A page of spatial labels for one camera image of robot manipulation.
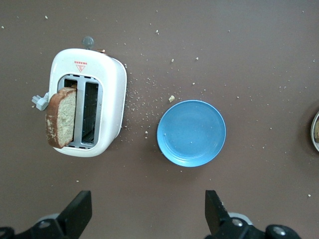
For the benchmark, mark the blue plate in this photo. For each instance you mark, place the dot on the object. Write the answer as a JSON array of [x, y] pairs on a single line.
[[192, 133]]

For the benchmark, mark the large bread crumb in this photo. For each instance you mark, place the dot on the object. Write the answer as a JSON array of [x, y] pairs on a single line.
[[171, 98]]

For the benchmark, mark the white toaster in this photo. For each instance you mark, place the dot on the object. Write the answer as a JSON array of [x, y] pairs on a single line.
[[112, 99]]

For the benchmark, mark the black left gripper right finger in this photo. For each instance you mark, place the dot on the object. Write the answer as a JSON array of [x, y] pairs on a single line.
[[216, 219]]

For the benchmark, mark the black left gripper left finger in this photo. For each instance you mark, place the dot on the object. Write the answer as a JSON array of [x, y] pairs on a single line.
[[74, 216]]

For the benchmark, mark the grey toaster power plug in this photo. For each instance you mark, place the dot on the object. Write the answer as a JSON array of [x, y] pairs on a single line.
[[40, 102]]

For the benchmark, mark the brown tablecloth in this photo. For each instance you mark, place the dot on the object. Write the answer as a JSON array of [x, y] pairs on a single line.
[[236, 49]]

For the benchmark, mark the beige plate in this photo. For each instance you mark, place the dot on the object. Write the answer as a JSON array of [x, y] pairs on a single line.
[[313, 132]]

